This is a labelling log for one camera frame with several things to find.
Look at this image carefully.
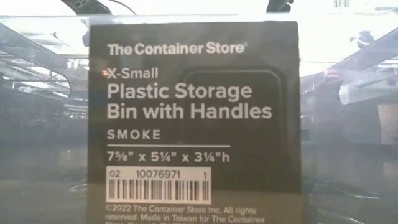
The black bin label sticker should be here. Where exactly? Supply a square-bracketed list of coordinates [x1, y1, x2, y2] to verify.
[87, 21, 302, 224]

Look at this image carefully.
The smoke plastic storage bin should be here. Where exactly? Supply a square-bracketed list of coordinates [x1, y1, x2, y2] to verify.
[0, 14, 398, 224]

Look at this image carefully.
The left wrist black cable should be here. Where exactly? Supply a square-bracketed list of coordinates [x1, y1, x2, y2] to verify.
[108, 0, 137, 16]

